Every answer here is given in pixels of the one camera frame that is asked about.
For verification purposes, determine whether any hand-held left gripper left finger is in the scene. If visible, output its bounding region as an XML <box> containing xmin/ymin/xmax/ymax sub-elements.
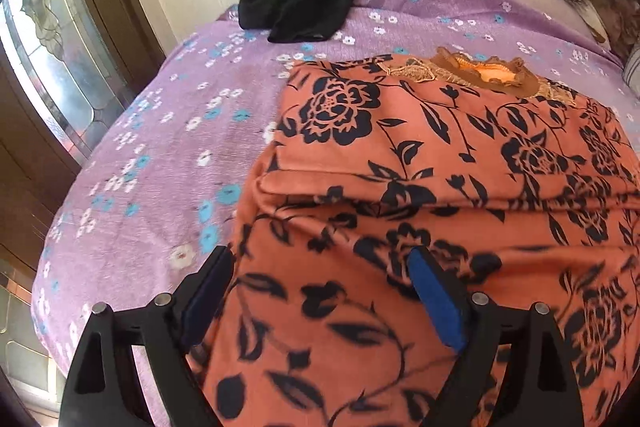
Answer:
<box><xmin>59</xmin><ymin>246</ymin><xmax>236</xmax><ymax>427</ymax></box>

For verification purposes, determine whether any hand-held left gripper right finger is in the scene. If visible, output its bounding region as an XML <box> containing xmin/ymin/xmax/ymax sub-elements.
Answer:
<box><xmin>406</xmin><ymin>246</ymin><xmax>586</xmax><ymax>427</ymax></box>

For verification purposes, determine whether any orange black floral garment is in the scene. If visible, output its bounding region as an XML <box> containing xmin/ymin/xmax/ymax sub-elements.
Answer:
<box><xmin>192</xmin><ymin>47</ymin><xmax>640</xmax><ymax>427</ymax></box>

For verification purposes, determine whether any purple floral bedsheet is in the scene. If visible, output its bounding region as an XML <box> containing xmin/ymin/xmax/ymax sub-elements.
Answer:
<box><xmin>31</xmin><ymin>0</ymin><xmax>626</xmax><ymax>427</ymax></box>

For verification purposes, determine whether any patterned glass door panel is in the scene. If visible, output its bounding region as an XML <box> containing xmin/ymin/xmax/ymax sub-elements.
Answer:
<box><xmin>0</xmin><ymin>0</ymin><xmax>126</xmax><ymax>164</ymax></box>

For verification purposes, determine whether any striped floral pillow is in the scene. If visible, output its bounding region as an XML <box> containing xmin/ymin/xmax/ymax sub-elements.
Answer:
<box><xmin>621</xmin><ymin>52</ymin><xmax>640</xmax><ymax>94</ymax></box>

